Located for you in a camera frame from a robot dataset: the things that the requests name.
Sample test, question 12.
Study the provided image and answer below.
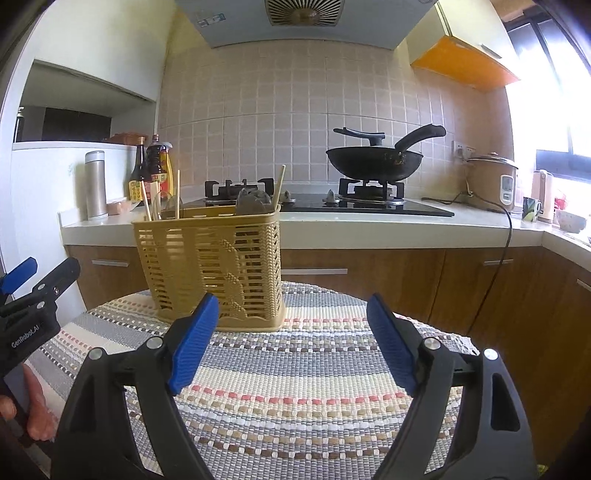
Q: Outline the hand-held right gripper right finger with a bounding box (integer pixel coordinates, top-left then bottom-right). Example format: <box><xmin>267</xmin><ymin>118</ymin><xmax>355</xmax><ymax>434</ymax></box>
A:
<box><xmin>366</xmin><ymin>293</ymin><xmax>539</xmax><ymax>480</ymax></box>

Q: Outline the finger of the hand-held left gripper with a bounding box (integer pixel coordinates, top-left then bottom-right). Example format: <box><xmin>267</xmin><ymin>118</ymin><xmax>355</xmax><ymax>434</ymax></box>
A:
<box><xmin>0</xmin><ymin>258</ymin><xmax>38</xmax><ymax>296</ymax></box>
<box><xmin>17</xmin><ymin>257</ymin><xmax>81</xmax><ymax>315</ymax></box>

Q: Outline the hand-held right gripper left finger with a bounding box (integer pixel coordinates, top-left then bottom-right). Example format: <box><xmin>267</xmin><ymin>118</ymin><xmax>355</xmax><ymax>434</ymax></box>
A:
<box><xmin>51</xmin><ymin>293</ymin><xmax>220</xmax><ymax>480</ymax></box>

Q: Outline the yellow plastic utensil basket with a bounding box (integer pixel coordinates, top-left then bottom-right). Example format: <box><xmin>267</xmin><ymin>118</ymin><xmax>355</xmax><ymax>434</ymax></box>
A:
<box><xmin>131</xmin><ymin>205</ymin><xmax>286</xmax><ymax>332</ymax></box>

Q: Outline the clear plastic spoon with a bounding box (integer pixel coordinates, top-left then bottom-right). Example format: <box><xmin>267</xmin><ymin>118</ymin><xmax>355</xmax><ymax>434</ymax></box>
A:
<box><xmin>163</xmin><ymin>193</ymin><xmax>185</xmax><ymax>220</ymax></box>

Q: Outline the black plastic spoon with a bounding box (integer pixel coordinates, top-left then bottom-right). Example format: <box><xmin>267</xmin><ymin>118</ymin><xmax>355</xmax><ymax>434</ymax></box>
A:
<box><xmin>235</xmin><ymin>185</ymin><xmax>274</xmax><ymax>217</ymax></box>

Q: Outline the person's left hand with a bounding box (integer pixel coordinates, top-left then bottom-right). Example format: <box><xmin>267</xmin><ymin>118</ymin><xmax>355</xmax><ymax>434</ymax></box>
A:
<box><xmin>0</xmin><ymin>364</ymin><xmax>61</xmax><ymax>441</ymax></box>

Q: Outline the white lace tablecloth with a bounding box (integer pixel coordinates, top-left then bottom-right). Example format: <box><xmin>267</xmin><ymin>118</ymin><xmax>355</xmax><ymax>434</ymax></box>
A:
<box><xmin>416</xmin><ymin>318</ymin><xmax>481</xmax><ymax>357</ymax></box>

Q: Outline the striped woven table mat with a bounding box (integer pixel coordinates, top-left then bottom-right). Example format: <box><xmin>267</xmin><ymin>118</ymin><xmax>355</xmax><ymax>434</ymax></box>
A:
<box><xmin>25</xmin><ymin>281</ymin><xmax>476</xmax><ymax>480</ymax></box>

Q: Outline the stainless steel thermos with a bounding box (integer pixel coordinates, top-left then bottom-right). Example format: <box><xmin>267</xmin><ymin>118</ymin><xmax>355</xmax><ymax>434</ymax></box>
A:
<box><xmin>84</xmin><ymin>150</ymin><xmax>108</xmax><ymax>220</ymax></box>

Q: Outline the white kitchen countertop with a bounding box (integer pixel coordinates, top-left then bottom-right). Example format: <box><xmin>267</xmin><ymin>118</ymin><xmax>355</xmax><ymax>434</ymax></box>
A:
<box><xmin>58</xmin><ymin>194</ymin><xmax>591</xmax><ymax>260</ymax></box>

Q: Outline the dark soy sauce bottle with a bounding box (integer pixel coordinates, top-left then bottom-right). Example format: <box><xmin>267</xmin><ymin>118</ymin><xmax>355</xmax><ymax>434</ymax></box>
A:
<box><xmin>128</xmin><ymin>137</ymin><xmax>147</xmax><ymax>206</ymax></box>

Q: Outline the black gas stove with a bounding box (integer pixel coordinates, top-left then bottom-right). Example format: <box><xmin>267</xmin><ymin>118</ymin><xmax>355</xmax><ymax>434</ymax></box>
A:
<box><xmin>203</xmin><ymin>178</ymin><xmax>455</xmax><ymax>217</ymax></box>

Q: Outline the red capped sauce bottle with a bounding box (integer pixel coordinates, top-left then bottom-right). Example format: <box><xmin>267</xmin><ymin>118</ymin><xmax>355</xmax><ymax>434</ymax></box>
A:
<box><xmin>146</xmin><ymin>135</ymin><xmax>168</xmax><ymax>199</ymax></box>

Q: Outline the yellow oil bottle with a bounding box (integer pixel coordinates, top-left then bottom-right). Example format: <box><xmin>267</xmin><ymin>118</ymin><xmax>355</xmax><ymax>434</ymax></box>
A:
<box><xmin>160</xmin><ymin>143</ymin><xmax>176</xmax><ymax>197</ymax></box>

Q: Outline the black wok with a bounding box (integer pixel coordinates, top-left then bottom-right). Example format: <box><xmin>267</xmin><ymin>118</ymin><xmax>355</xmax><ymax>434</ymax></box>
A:
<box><xmin>326</xmin><ymin>124</ymin><xmax>448</xmax><ymax>182</ymax></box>

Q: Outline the beige rice cooker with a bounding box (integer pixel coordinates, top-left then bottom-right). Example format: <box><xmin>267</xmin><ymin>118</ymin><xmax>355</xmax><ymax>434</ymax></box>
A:
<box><xmin>465</xmin><ymin>154</ymin><xmax>519</xmax><ymax>212</ymax></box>

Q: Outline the black cooking utensil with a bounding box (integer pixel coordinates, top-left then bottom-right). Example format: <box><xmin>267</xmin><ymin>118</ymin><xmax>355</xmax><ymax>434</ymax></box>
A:
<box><xmin>333</xmin><ymin>128</ymin><xmax>386</xmax><ymax>147</ymax></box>

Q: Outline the pink electric kettle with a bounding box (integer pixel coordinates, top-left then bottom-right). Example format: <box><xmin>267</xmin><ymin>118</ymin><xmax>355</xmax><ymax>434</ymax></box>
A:
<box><xmin>531</xmin><ymin>169</ymin><xmax>556</xmax><ymax>224</ymax></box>

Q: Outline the ceramic bowl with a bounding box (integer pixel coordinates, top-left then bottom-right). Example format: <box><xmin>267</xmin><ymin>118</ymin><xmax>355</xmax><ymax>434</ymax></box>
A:
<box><xmin>555</xmin><ymin>209</ymin><xmax>588</xmax><ymax>233</ymax></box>

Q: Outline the kitchen window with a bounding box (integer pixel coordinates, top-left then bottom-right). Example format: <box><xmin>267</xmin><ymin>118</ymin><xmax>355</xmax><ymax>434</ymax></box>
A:
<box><xmin>505</xmin><ymin>14</ymin><xmax>591</xmax><ymax>182</ymax></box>

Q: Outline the range hood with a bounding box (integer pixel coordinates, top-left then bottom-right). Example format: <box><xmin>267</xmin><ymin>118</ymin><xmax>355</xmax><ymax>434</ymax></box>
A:
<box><xmin>174</xmin><ymin>0</ymin><xmax>437</xmax><ymax>51</ymax></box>

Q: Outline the black power cable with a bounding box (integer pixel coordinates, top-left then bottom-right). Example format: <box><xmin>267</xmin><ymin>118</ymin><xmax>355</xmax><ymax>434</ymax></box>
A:
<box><xmin>421</xmin><ymin>191</ymin><xmax>514</xmax><ymax>334</ymax></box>

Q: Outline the orange wall cabinet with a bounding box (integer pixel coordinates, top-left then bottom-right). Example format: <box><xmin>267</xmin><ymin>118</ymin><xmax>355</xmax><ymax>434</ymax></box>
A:
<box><xmin>410</xmin><ymin>0</ymin><xmax>522</xmax><ymax>92</ymax></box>

